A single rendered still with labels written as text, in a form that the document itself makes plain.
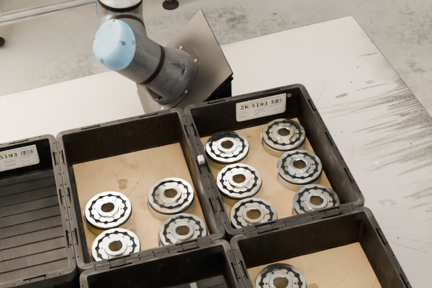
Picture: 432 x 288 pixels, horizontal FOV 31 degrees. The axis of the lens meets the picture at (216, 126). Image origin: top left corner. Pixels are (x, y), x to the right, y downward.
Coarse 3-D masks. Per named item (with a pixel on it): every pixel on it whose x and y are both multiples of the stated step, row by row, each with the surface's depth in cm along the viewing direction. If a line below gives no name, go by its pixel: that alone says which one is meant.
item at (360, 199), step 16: (240, 96) 185; (256, 96) 185; (304, 96) 184; (192, 128) 178; (320, 128) 177; (336, 160) 170; (208, 176) 167; (352, 176) 166; (224, 208) 160; (336, 208) 159; (224, 224) 157; (256, 224) 157; (272, 224) 157
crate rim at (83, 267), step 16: (160, 112) 182; (176, 112) 182; (80, 128) 179; (96, 128) 179; (192, 144) 174; (64, 160) 172; (64, 176) 168; (208, 192) 164; (192, 240) 155; (208, 240) 155; (80, 256) 153; (128, 256) 152; (80, 272) 152
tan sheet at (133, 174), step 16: (176, 144) 188; (96, 160) 185; (112, 160) 185; (128, 160) 185; (144, 160) 185; (160, 160) 184; (176, 160) 184; (80, 176) 182; (96, 176) 181; (112, 176) 181; (128, 176) 181; (144, 176) 181; (160, 176) 181; (176, 176) 181; (80, 192) 178; (96, 192) 178; (128, 192) 178; (144, 192) 177; (80, 208) 175; (144, 208) 174; (144, 224) 171; (160, 224) 171; (144, 240) 168
